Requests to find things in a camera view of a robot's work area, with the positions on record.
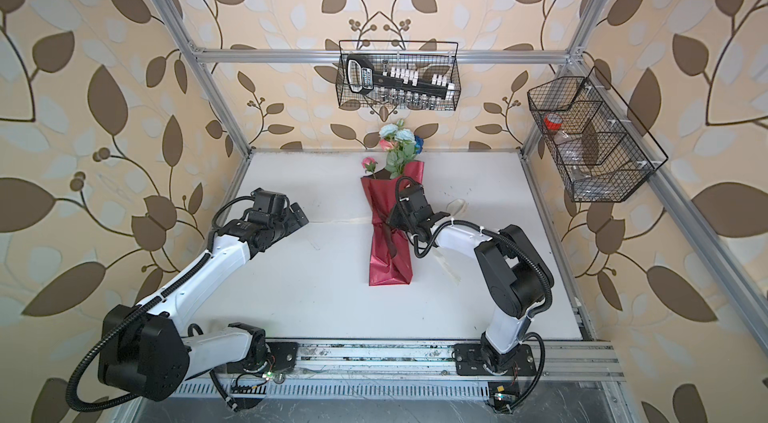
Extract cream ribbon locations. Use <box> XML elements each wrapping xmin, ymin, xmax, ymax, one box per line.
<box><xmin>311</xmin><ymin>199</ymin><xmax>469</xmax><ymax>285</ymax></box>

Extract dark red wrapping paper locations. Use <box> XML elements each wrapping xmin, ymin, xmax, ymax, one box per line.
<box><xmin>361</xmin><ymin>169</ymin><xmax>413</xmax><ymax>286</ymax></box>

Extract magenta fake rose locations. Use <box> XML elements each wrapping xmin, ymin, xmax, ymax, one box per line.
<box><xmin>362</xmin><ymin>157</ymin><xmax>378</xmax><ymax>176</ymax></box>

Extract light blue fake rose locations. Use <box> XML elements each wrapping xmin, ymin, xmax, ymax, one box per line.
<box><xmin>379</xmin><ymin>120</ymin><xmax>417</xmax><ymax>178</ymax></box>

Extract pink fake rose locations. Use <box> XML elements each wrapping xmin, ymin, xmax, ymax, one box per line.
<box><xmin>379</xmin><ymin>139</ymin><xmax>398</xmax><ymax>151</ymax></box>

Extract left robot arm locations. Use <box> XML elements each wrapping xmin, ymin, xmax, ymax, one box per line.
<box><xmin>65</xmin><ymin>203</ymin><xmax>309</xmax><ymax>413</ymax></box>

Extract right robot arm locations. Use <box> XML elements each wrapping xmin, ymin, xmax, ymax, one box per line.
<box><xmin>387</xmin><ymin>176</ymin><xmax>554</xmax><ymax>414</ymax></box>

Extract black tool in basket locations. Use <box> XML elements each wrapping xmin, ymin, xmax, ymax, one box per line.
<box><xmin>337</xmin><ymin>53</ymin><xmax>461</xmax><ymax>102</ymax></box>

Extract plastic bottle red cap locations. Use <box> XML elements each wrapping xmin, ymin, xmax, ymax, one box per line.
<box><xmin>544</xmin><ymin>113</ymin><xmax>600</xmax><ymax>178</ymax></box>

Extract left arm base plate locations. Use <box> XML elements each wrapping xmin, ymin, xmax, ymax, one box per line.
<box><xmin>226</xmin><ymin>340</ymin><xmax>299</xmax><ymax>375</ymax></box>

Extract back wire basket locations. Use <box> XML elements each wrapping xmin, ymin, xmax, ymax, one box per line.
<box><xmin>335</xmin><ymin>38</ymin><xmax>461</xmax><ymax>113</ymax></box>

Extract wire basket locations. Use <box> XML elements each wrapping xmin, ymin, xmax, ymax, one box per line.
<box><xmin>527</xmin><ymin>68</ymin><xmax>668</xmax><ymax>203</ymax></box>
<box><xmin>335</xmin><ymin>38</ymin><xmax>461</xmax><ymax>113</ymax></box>

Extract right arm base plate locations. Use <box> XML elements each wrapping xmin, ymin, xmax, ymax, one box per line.
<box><xmin>452</xmin><ymin>343</ymin><xmax>537</xmax><ymax>377</ymax></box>

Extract right wire basket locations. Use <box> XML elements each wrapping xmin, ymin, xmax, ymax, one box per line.
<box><xmin>527</xmin><ymin>68</ymin><xmax>668</xmax><ymax>203</ymax></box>

